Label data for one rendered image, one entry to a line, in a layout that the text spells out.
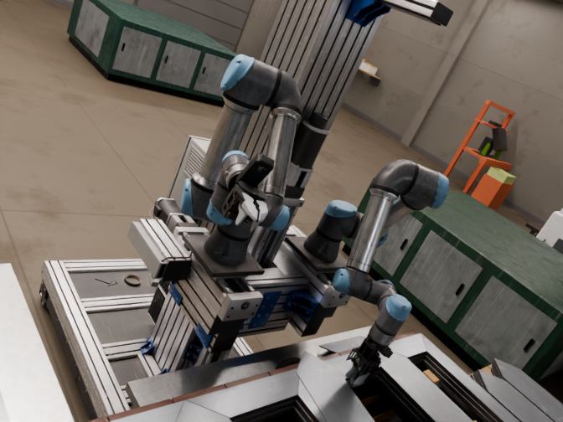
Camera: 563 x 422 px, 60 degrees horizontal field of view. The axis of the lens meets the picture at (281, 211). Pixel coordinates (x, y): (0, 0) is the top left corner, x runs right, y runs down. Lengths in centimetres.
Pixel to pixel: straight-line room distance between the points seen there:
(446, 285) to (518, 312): 59
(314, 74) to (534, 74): 1108
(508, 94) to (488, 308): 911
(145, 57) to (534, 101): 857
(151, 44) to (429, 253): 499
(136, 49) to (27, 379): 663
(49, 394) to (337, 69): 132
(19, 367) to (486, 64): 1267
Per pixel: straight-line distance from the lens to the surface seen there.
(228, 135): 148
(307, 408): 156
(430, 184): 164
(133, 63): 751
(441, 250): 425
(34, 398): 106
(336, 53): 176
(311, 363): 171
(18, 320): 121
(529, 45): 1291
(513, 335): 405
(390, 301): 153
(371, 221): 158
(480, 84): 1311
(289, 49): 177
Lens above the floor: 184
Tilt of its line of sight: 21 degrees down
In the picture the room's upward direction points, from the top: 25 degrees clockwise
